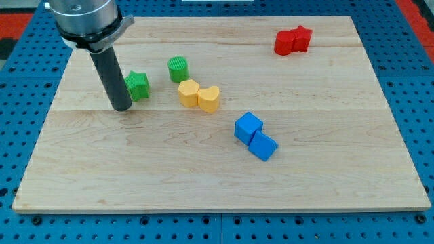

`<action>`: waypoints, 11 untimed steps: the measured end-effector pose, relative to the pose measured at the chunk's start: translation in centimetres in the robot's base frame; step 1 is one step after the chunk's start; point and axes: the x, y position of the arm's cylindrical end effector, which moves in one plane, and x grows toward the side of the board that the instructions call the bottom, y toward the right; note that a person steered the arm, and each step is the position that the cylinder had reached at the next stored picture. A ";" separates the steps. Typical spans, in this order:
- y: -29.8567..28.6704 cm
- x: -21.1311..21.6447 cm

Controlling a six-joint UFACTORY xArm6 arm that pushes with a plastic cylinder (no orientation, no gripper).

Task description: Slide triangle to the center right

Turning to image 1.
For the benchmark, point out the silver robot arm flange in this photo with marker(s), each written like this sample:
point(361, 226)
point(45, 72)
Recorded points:
point(92, 25)

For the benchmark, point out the blue triangle block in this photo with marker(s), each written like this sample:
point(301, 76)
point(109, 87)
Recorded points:
point(262, 146)

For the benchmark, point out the yellow heart block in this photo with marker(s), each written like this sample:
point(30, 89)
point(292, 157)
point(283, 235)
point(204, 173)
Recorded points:
point(209, 99)

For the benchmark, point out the blue cube block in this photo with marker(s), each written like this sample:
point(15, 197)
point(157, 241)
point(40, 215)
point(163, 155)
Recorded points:
point(246, 126)

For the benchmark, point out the wooden board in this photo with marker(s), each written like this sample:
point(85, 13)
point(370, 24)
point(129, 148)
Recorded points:
point(340, 149)

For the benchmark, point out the yellow hexagon block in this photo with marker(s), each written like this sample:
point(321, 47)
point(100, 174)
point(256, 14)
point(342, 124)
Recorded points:
point(187, 93)

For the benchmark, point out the green cylinder block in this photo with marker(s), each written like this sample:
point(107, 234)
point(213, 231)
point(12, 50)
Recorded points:
point(178, 69)

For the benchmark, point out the green star block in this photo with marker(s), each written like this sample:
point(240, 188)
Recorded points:
point(138, 85)

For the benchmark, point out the red cylinder block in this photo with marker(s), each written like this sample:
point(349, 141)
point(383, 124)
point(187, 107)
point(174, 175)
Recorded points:
point(284, 42)

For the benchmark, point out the red star block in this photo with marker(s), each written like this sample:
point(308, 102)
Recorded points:
point(302, 39)

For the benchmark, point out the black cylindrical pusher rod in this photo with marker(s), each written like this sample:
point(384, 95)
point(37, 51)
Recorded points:
point(110, 74)

